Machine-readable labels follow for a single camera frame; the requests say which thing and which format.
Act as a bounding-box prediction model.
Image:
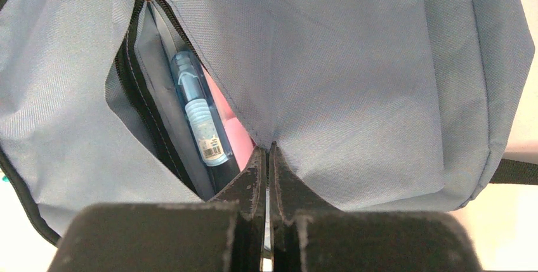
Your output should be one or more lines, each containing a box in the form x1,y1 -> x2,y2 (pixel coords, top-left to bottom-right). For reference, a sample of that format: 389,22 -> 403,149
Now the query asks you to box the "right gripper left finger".
49,148 -> 267,271

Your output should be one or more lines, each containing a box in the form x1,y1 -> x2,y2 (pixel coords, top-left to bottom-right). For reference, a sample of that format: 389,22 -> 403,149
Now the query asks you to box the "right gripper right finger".
268,144 -> 482,271

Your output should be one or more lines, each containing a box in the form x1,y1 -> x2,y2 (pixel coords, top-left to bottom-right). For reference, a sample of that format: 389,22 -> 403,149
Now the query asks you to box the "blue highlighter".
170,49 -> 240,193

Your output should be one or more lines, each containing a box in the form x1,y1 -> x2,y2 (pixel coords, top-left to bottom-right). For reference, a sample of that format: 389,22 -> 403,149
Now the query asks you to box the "pink highlighter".
202,67 -> 255,171

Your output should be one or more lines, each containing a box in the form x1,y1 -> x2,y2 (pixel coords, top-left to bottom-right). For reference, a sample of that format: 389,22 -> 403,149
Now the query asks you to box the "blue student backpack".
1,0 -> 535,245

